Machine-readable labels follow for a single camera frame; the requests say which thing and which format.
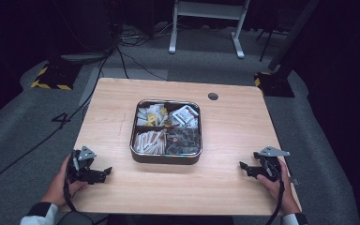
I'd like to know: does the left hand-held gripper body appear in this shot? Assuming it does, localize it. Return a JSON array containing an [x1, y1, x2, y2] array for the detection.
[[66, 145, 104, 185]]

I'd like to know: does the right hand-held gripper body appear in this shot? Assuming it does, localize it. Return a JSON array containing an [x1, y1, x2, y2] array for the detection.
[[252, 145, 292, 183]]

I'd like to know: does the dark square compartment box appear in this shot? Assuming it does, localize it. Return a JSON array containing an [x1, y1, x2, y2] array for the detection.
[[129, 98, 203, 166]]

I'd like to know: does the clear lid with gold knob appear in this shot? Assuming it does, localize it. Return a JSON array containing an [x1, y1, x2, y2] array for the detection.
[[130, 99, 203, 158]]

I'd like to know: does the person's left hand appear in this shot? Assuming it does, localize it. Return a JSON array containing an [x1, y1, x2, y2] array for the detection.
[[40, 154, 89, 207]]

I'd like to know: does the person's right hand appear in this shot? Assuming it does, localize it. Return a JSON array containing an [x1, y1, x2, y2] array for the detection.
[[256, 159, 303, 217]]

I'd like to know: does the pile of paper stick packets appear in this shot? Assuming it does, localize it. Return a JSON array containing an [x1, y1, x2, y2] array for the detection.
[[133, 128, 168, 155]]

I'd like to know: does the pile of mesh tea bags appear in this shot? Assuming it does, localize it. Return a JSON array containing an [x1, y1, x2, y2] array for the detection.
[[166, 127, 202, 155]]

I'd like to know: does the pile of white yellow packets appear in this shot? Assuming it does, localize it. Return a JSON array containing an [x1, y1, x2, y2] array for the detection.
[[136, 103, 169, 128]]

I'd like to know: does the black yellow striped base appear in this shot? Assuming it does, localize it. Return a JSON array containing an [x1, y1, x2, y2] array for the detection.
[[253, 70, 296, 98], [30, 63, 81, 92]]

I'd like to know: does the pile of white sachets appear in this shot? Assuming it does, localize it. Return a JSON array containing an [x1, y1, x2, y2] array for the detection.
[[170, 104, 200, 128]]

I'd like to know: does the white metal stand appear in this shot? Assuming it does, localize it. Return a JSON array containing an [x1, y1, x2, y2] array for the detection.
[[167, 0, 252, 60]]

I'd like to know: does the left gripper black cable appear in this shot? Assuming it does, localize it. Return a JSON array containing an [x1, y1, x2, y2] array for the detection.
[[62, 153, 78, 214]]

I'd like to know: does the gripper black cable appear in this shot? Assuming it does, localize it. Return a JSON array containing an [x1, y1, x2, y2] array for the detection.
[[263, 162, 286, 225], [62, 153, 78, 214]]

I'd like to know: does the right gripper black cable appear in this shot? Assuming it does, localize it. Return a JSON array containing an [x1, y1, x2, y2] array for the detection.
[[263, 162, 286, 225]]

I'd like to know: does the long black floor cable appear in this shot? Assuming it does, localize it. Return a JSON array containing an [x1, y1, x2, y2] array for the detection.
[[0, 54, 111, 193]]

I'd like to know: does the thin black floor cable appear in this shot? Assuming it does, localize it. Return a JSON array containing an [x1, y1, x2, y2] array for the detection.
[[115, 46, 169, 82]]

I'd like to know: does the dark slanted post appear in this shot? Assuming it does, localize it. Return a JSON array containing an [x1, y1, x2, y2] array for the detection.
[[266, 0, 322, 71]]

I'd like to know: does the bundle of floor cables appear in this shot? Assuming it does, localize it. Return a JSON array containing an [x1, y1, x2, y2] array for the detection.
[[117, 22, 177, 49]]

